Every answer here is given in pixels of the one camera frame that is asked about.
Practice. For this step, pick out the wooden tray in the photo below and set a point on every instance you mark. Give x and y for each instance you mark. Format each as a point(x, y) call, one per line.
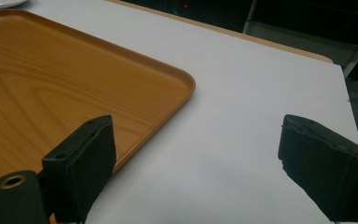
point(62, 93)

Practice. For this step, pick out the metal stand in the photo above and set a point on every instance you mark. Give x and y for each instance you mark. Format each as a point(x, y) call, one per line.
point(310, 34)

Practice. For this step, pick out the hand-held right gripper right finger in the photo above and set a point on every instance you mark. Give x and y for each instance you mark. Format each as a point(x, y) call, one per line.
point(326, 165)

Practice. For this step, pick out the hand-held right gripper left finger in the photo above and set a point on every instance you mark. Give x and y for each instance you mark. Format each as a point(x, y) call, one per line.
point(79, 165)

